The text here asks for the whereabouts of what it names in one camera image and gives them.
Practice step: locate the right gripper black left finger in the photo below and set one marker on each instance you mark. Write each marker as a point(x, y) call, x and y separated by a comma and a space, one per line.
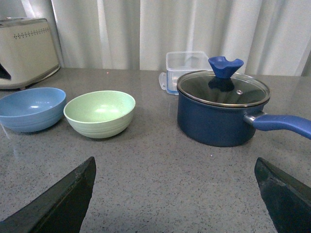
point(60, 209)

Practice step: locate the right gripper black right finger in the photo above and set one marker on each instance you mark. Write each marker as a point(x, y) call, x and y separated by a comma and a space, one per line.
point(287, 200)

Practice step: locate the green bowl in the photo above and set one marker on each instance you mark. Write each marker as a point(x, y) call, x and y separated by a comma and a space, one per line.
point(100, 114)

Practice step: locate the blue bowl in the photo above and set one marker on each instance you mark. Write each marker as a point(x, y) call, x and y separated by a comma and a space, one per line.
point(32, 110)

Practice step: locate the dark blue saucepan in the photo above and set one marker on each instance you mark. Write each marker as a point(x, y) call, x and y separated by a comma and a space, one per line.
point(229, 127)

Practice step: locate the glass lid blue knob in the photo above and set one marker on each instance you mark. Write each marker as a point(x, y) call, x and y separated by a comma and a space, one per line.
point(223, 86)

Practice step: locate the cream toaster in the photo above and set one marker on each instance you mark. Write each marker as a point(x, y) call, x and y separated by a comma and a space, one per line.
point(27, 52)

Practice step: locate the white curtain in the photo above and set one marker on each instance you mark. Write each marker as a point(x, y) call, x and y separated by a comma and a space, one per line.
point(272, 37)

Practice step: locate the clear plastic container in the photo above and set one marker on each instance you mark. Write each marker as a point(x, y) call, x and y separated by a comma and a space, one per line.
point(179, 63)

